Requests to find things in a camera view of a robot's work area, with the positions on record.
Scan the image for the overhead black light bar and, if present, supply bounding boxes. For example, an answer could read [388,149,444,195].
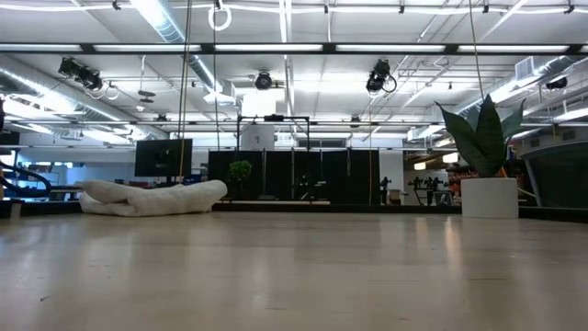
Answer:
[0,41,588,56]

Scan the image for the white round plant pot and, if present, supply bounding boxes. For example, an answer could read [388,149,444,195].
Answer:
[460,177,520,220]

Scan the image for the green artificial snake plant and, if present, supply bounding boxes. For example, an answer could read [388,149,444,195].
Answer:
[435,93,527,179]

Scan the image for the black ceiling-hung camera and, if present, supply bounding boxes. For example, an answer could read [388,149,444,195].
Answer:
[57,56,105,92]
[254,70,274,92]
[365,58,399,95]

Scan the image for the small green potted tree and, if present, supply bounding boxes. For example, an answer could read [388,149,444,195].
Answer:
[227,159,254,200]

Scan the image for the yellow cable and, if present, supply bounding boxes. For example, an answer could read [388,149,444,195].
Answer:
[175,0,194,183]

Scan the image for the white checked cloth towel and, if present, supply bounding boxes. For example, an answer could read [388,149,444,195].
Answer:
[77,178,229,218]

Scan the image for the black television screen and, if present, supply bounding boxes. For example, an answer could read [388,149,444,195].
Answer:
[133,138,195,179]

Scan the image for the white hanging cable ring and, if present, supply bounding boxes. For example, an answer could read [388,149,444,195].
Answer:
[207,3,233,33]

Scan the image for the black partition wall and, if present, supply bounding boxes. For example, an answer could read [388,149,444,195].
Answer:
[207,148,382,206]

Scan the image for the black aluminium table frame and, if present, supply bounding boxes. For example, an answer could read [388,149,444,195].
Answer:
[0,200,588,224]

